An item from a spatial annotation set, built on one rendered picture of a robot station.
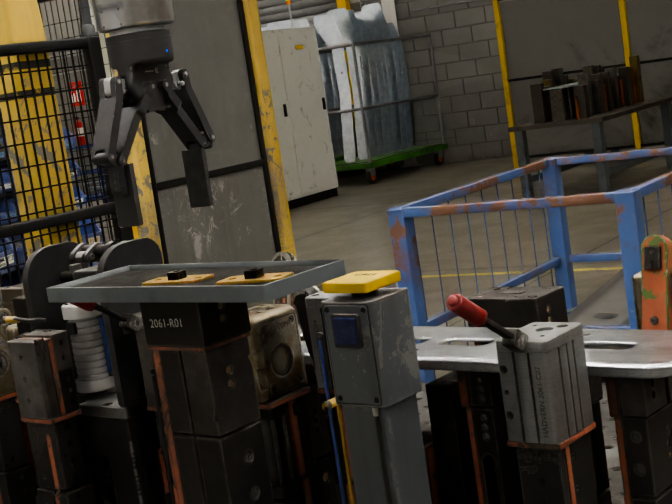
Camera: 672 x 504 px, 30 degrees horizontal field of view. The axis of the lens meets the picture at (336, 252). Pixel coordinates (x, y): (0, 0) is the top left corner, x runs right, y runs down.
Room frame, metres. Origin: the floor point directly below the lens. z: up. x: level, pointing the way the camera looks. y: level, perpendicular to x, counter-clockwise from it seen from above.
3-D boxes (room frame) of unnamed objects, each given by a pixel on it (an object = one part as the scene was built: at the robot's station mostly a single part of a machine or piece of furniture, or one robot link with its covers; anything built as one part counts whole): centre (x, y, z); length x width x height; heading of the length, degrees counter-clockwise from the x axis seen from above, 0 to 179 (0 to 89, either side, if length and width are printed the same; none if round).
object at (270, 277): (1.38, 0.09, 1.17); 0.08 x 0.04 x 0.01; 61
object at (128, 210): (1.40, 0.22, 1.27); 0.03 x 0.01 x 0.07; 59
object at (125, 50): (1.46, 0.19, 1.41); 0.08 x 0.07 x 0.09; 149
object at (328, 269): (1.46, 0.18, 1.16); 0.37 x 0.14 x 0.02; 49
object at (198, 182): (1.52, 0.15, 1.27); 0.03 x 0.01 x 0.07; 59
